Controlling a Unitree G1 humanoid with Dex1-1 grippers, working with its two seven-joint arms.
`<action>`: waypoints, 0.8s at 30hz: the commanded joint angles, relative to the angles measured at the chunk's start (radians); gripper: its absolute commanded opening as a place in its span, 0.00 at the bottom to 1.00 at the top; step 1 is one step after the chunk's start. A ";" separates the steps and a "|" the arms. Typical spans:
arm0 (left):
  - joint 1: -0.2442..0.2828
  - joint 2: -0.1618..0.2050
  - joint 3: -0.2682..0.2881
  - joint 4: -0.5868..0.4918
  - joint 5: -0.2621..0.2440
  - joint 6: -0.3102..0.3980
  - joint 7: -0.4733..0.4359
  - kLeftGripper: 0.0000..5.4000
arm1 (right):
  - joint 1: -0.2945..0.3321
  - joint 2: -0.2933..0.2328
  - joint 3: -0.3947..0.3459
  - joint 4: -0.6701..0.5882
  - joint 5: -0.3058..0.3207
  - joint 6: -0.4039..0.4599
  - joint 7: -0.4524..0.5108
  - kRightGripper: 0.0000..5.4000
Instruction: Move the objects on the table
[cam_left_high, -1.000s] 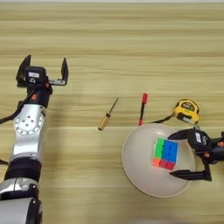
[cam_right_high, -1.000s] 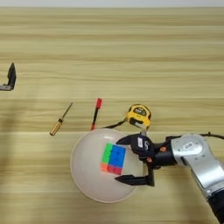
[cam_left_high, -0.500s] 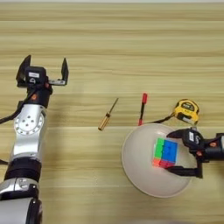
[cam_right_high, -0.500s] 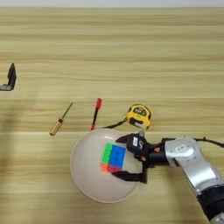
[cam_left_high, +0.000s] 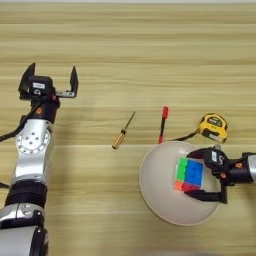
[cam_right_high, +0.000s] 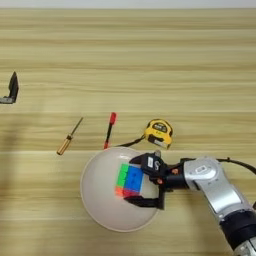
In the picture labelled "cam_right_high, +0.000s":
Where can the white round plate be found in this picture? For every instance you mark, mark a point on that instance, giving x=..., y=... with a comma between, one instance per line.
x=100, y=200

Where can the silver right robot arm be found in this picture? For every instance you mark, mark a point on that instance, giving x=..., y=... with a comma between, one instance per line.
x=220, y=190

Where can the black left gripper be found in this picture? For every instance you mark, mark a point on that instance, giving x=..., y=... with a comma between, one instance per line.
x=6, y=100

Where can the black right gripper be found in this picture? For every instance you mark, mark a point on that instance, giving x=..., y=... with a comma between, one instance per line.
x=173, y=181

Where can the red and black marker pen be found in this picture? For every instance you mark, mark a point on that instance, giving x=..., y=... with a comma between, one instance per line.
x=110, y=128

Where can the colourful puzzle cube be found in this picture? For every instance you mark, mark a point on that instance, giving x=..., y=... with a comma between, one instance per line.
x=131, y=180

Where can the yellow tape measure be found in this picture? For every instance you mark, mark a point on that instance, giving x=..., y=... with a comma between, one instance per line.
x=159, y=131

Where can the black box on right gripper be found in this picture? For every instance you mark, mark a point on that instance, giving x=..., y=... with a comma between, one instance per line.
x=153, y=166

